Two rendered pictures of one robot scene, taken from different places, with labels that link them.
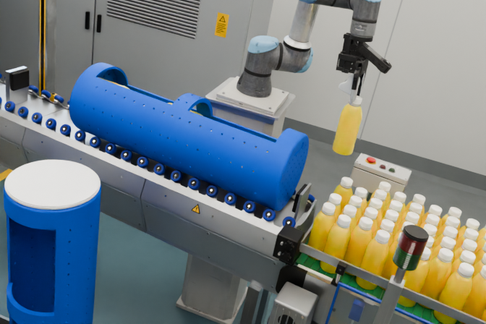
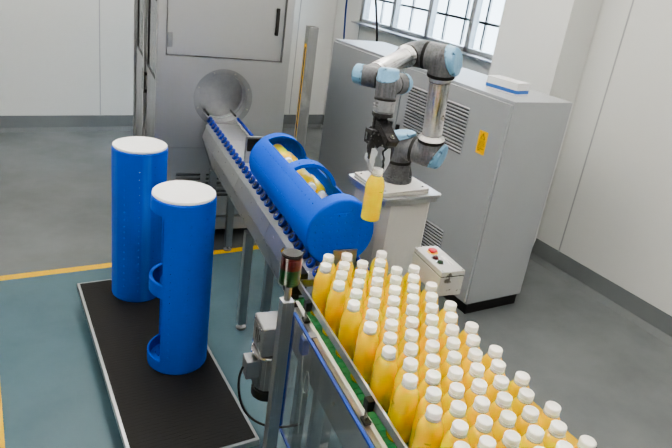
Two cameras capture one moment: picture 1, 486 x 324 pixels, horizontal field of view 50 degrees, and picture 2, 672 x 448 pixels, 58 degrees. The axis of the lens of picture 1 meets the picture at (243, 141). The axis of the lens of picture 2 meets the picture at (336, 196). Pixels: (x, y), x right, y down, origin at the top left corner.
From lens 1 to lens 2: 1.64 m
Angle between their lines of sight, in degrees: 40
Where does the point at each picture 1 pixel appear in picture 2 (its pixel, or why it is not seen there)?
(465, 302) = (366, 361)
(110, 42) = not seen: hidden behind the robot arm
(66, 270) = (170, 253)
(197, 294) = not seen: hidden behind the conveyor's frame
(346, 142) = (365, 208)
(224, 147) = (294, 197)
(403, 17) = not seen: outside the picture
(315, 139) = (637, 316)
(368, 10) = (379, 89)
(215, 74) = (472, 191)
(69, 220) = (172, 214)
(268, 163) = (308, 213)
